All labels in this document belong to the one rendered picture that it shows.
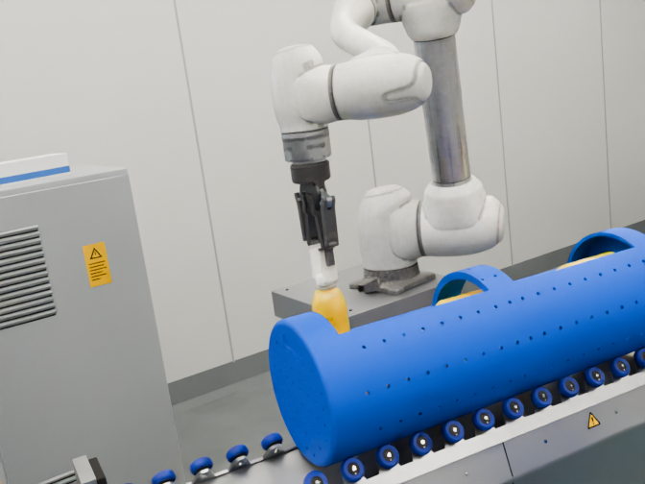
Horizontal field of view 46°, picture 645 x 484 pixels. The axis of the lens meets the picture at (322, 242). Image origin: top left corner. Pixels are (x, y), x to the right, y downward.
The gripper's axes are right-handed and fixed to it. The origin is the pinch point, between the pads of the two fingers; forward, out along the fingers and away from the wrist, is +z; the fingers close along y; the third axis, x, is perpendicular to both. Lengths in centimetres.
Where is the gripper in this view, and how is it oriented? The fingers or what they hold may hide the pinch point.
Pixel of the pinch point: (323, 264)
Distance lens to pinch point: 146.7
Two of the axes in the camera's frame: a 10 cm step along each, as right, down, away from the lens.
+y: 4.4, 1.3, -8.9
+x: 8.9, -2.1, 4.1
